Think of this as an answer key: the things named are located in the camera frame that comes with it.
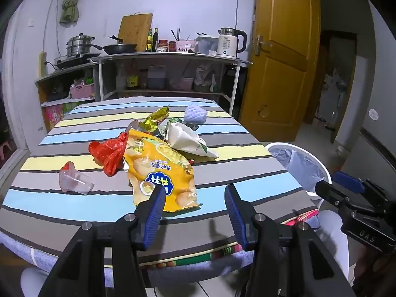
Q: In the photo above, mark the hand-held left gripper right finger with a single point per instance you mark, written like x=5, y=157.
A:
x=236, y=219

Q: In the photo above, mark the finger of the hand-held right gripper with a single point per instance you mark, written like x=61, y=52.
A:
x=349, y=181
x=328, y=191

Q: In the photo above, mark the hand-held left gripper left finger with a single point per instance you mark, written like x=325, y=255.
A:
x=154, y=213

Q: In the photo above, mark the white round bin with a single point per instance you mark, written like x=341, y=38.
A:
x=324, y=173

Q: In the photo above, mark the white trash bin with liner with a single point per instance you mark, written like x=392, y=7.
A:
x=297, y=167

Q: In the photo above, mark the yellow snack bag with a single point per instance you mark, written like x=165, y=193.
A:
x=161, y=167

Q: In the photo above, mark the red plastic bag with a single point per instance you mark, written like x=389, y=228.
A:
x=108, y=151

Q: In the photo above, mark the white green pouch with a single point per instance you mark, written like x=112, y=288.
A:
x=182, y=139

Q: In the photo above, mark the clear plastic cup red lid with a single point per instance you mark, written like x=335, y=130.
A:
x=75, y=182

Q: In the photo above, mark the gold snack wrapper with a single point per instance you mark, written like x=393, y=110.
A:
x=159, y=114

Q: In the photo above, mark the white foam fruit net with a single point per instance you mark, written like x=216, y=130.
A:
x=195, y=114

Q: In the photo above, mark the colourful striped cloth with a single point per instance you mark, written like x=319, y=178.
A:
x=216, y=255

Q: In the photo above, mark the striped cloth covered table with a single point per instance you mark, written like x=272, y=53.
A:
x=108, y=198

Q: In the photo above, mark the round fridge sticker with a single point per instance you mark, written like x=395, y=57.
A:
x=373, y=114

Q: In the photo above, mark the grey fridge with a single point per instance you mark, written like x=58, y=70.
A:
x=383, y=83

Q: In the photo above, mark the wooden door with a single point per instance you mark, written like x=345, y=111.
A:
x=278, y=74

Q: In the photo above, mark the pink plastic tub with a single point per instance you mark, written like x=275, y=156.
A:
x=182, y=83

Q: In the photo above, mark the dark glass jar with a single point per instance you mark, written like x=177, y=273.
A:
x=143, y=79

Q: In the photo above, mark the green cardboard box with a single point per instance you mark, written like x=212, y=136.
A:
x=70, y=108

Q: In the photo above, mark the soy sauce bottle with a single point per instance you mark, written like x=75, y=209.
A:
x=132, y=79

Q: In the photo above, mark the large dark jug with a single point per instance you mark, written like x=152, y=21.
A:
x=156, y=77

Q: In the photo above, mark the white plastic bottle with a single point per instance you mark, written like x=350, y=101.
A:
x=121, y=79

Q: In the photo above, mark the dark appliance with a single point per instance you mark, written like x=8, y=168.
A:
x=230, y=80

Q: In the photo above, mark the pink cardboard box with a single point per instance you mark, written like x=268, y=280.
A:
x=54, y=116

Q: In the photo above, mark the pink plastic basket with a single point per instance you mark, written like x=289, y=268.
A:
x=82, y=92

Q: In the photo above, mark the crumpled plastic bags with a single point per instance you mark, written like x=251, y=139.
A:
x=202, y=75

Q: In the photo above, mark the white metal shelf unit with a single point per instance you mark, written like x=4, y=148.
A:
x=167, y=56

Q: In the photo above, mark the pink stool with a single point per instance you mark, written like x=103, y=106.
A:
x=4, y=148

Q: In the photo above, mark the small red sauce jar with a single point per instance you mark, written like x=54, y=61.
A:
x=172, y=46

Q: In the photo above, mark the black frying pan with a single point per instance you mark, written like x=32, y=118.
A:
x=120, y=48

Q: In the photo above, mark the wooden open cabinet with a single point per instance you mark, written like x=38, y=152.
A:
x=62, y=72

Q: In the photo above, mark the pink utensil holder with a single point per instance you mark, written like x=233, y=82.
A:
x=185, y=45

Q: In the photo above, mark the black induction cooker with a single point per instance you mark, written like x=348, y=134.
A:
x=74, y=62

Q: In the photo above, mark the dark sauce bottle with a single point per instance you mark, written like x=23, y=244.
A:
x=155, y=40

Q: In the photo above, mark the white electric kettle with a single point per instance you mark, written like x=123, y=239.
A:
x=227, y=45

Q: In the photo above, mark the clear plastic container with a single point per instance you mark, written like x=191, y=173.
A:
x=206, y=44

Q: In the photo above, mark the dark chopsticks bundle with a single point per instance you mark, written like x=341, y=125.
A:
x=177, y=34

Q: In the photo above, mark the wooden cutting board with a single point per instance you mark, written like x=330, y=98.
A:
x=136, y=31

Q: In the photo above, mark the steel steamer pot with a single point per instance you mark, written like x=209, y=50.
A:
x=80, y=45

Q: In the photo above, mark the yellow power strip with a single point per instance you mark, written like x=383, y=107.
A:
x=42, y=63

